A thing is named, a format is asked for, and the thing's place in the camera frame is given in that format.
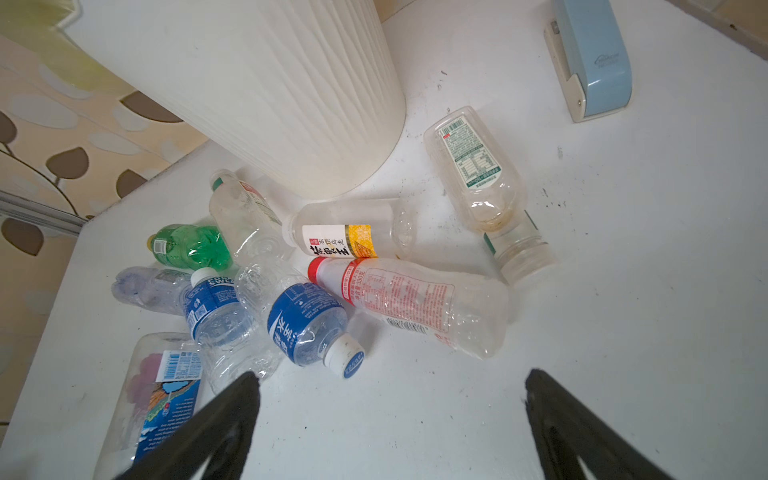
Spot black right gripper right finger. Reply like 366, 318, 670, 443
525, 369, 670, 479

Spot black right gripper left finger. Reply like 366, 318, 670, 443
117, 371, 260, 480

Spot clear bottle blue artesian label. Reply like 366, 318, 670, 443
93, 332, 204, 479

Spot white ribbed waste bin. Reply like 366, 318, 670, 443
61, 1, 406, 200

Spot yellow bin liner bag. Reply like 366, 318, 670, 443
1, 0, 81, 36

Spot water bottle blue label white cap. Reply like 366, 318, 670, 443
183, 267, 282, 394

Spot clear bottle red cap red print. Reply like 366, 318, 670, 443
307, 257, 511, 359

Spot small bottle blue label white cap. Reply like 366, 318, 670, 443
235, 256, 365, 379

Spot clear bluish bottle lying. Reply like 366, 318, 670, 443
111, 267, 191, 316

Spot green bottle yellow cap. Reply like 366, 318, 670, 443
147, 224, 233, 272

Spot clear bottle green red neck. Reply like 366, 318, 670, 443
209, 169, 294, 267

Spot clear bottle green band label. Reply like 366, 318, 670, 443
423, 106, 556, 286

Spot tea bottle yellow white label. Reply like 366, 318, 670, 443
282, 198, 417, 259

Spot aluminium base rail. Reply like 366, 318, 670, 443
1, 191, 87, 236

